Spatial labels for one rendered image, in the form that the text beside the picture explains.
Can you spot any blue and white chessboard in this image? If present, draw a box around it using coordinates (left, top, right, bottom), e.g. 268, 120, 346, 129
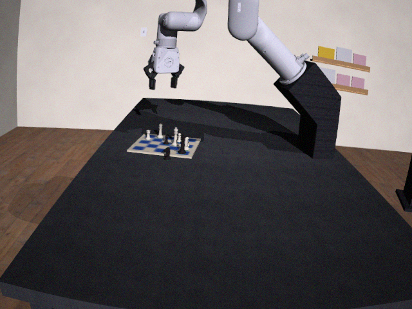
127, 133, 201, 159

